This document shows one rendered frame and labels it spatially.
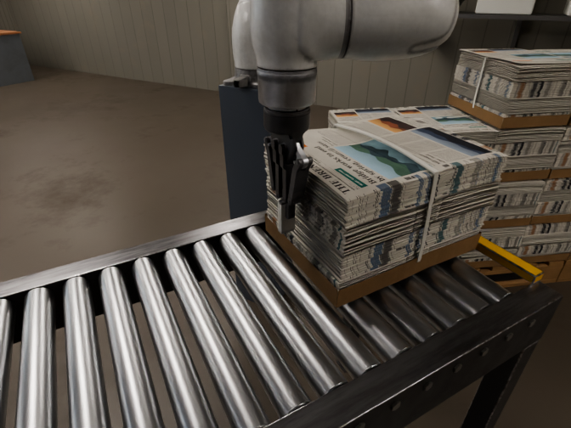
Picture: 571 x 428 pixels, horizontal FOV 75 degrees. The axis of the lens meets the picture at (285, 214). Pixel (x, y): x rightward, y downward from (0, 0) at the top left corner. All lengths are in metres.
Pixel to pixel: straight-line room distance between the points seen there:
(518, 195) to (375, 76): 3.12
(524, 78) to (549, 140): 0.31
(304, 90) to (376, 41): 0.12
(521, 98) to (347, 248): 1.17
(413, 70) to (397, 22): 4.03
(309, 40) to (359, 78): 4.22
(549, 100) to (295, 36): 1.33
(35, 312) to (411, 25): 0.76
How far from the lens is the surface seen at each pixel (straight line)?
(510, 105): 1.64
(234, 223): 0.92
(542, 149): 1.83
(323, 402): 0.58
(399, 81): 4.64
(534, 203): 1.94
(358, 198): 0.56
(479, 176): 0.78
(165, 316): 0.71
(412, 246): 0.74
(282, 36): 0.54
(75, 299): 0.81
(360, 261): 0.65
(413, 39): 0.59
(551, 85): 1.73
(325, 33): 0.55
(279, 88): 0.56
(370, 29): 0.56
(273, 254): 0.81
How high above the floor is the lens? 1.29
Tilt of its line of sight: 31 degrees down
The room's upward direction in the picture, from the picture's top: straight up
